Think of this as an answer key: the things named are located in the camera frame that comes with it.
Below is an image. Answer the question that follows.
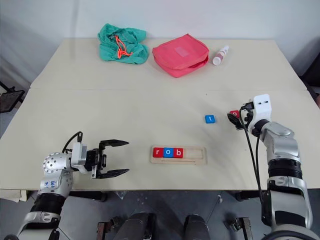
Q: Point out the red letter tile b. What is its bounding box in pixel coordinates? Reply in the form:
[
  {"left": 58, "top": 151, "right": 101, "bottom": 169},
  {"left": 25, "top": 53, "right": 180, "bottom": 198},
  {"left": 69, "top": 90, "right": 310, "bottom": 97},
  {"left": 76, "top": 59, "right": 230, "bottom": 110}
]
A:
[{"left": 172, "top": 147, "right": 185, "bottom": 159}]

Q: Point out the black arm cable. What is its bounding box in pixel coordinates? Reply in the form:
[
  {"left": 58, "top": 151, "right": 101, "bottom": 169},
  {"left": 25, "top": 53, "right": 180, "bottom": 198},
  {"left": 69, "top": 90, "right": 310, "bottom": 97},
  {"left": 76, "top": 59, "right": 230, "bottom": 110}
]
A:
[
  {"left": 61, "top": 130, "right": 84, "bottom": 154},
  {"left": 238, "top": 104, "right": 270, "bottom": 226}
]

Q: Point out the blue letter tile o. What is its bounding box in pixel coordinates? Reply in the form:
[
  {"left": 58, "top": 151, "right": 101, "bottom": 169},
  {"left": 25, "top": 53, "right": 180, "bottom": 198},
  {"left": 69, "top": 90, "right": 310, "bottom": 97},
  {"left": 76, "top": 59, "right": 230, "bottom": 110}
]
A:
[{"left": 162, "top": 147, "right": 175, "bottom": 159}]

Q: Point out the white and pink bottle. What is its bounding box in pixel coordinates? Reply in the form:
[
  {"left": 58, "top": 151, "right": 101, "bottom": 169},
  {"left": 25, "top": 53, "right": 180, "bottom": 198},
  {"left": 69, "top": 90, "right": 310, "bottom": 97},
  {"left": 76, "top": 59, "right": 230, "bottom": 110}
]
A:
[{"left": 212, "top": 45, "right": 230, "bottom": 66}]

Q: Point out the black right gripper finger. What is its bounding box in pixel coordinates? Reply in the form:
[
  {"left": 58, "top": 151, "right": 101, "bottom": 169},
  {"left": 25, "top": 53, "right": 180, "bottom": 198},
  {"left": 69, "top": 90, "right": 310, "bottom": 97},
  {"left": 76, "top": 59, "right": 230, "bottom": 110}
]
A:
[{"left": 226, "top": 113, "right": 243, "bottom": 130}]

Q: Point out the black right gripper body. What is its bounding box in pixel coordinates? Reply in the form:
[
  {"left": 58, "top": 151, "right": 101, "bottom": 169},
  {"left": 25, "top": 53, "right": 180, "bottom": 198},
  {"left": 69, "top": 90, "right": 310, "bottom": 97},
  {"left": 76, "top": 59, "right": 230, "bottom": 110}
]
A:
[{"left": 238, "top": 101, "right": 255, "bottom": 131}]

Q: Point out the green drawstring cloth bag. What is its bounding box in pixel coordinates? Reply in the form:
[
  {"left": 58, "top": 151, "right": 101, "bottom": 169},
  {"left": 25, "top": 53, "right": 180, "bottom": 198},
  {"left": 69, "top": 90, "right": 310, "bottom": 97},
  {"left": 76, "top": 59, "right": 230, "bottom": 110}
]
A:
[{"left": 97, "top": 23, "right": 148, "bottom": 65}]

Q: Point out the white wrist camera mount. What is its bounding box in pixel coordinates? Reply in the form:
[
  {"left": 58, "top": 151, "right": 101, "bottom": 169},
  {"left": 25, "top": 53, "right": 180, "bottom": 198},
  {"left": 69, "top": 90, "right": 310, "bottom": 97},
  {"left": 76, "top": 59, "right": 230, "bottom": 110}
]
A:
[
  {"left": 249, "top": 93, "right": 273, "bottom": 131},
  {"left": 70, "top": 141, "right": 89, "bottom": 175}
]

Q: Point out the wooden letter tray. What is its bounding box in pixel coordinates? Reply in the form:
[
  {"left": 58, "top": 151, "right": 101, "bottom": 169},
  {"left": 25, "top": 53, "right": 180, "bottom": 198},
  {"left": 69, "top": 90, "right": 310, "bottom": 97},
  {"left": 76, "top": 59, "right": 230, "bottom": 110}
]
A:
[{"left": 150, "top": 145, "right": 208, "bottom": 165}]

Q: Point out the red letter tile r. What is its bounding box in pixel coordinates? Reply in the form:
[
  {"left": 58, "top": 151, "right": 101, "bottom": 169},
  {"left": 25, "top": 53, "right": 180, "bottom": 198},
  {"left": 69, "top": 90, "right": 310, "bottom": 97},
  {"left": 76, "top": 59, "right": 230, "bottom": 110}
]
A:
[{"left": 152, "top": 147, "right": 165, "bottom": 159}]

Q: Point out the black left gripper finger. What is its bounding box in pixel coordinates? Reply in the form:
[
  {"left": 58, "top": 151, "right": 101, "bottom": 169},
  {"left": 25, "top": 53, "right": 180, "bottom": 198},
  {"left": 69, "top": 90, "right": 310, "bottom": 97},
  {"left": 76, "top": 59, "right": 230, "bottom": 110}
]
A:
[
  {"left": 99, "top": 139, "right": 130, "bottom": 156},
  {"left": 94, "top": 168, "right": 130, "bottom": 180}
]

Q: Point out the rusty metal bracket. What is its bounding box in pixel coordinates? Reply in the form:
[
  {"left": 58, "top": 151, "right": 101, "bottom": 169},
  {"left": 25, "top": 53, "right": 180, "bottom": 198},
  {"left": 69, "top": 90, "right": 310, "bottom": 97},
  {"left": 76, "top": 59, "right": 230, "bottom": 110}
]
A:
[
  {"left": 226, "top": 216, "right": 252, "bottom": 240},
  {"left": 96, "top": 217, "right": 117, "bottom": 240}
]

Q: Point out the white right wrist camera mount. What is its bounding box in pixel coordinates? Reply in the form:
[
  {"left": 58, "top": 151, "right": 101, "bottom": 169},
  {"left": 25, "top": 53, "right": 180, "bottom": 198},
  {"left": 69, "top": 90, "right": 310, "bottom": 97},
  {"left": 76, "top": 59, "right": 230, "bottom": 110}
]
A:
[{"left": 249, "top": 93, "right": 273, "bottom": 131}]

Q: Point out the orange drawstring cord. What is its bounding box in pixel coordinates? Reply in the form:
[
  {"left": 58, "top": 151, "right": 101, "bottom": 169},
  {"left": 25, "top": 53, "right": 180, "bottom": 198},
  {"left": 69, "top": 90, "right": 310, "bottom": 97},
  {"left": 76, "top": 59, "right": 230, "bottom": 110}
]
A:
[{"left": 114, "top": 35, "right": 133, "bottom": 59}]

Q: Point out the black metal stand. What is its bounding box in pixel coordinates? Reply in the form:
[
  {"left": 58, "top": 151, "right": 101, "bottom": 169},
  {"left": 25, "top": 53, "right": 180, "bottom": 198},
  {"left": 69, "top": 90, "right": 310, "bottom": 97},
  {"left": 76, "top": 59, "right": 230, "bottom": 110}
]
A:
[{"left": 0, "top": 81, "right": 26, "bottom": 114}]

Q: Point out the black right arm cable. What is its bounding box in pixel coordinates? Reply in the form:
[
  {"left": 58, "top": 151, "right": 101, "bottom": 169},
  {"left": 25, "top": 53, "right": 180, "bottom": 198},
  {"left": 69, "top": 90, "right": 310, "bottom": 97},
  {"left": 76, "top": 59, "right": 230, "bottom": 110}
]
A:
[{"left": 238, "top": 104, "right": 270, "bottom": 226}]

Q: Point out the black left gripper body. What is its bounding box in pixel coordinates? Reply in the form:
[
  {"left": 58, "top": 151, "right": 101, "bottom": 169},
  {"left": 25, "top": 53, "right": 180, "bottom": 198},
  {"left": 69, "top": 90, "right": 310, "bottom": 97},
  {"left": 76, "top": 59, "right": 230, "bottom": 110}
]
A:
[{"left": 84, "top": 147, "right": 108, "bottom": 180}]

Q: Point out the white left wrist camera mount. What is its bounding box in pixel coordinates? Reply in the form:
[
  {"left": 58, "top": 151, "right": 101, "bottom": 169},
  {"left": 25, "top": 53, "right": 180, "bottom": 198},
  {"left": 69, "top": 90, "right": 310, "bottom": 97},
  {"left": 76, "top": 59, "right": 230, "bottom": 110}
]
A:
[{"left": 70, "top": 141, "right": 89, "bottom": 175}]

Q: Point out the dark furniture piece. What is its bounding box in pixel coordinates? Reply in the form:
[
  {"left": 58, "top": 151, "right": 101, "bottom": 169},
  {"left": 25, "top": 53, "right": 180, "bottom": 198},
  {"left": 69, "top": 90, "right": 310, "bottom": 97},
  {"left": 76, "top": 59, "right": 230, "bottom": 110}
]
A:
[{"left": 301, "top": 37, "right": 320, "bottom": 111}]

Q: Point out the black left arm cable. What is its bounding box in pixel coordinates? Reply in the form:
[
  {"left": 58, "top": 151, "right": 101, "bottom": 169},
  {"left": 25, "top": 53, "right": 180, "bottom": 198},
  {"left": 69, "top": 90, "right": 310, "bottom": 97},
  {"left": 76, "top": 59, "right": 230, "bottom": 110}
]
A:
[{"left": 61, "top": 130, "right": 84, "bottom": 154}]

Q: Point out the pink zip pouch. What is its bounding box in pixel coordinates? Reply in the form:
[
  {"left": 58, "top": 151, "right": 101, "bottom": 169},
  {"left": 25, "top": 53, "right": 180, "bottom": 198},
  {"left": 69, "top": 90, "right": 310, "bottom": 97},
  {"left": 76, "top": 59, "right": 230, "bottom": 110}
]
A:
[{"left": 151, "top": 33, "right": 210, "bottom": 79}]

